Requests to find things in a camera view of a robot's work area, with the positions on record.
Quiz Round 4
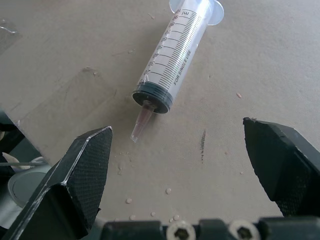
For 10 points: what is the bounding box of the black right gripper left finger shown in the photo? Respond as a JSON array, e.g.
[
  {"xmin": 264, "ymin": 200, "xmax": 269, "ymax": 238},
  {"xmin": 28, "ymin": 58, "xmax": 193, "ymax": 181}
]
[{"xmin": 0, "ymin": 126, "xmax": 114, "ymax": 240}]

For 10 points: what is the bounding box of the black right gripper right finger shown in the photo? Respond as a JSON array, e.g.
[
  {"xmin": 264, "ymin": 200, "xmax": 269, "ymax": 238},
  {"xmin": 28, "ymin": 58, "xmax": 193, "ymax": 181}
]
[{"xmin": 242, "ymin": 117, "xmax": 320, "ymax": 219}]

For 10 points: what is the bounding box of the large clear plastic syringe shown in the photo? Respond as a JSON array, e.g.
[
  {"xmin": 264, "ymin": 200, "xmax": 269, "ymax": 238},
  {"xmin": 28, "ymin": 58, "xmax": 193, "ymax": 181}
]
[{"xmin": 129, "ymin": 0, "xmax": 225, "ymax": 144}]

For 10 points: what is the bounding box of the grey round robot body part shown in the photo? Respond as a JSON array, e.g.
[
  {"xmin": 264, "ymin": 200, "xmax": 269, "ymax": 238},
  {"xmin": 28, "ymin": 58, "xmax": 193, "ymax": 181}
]
[{"xmin": 6, "ymin": 163, "xmax": 55, "ymax": 210}]

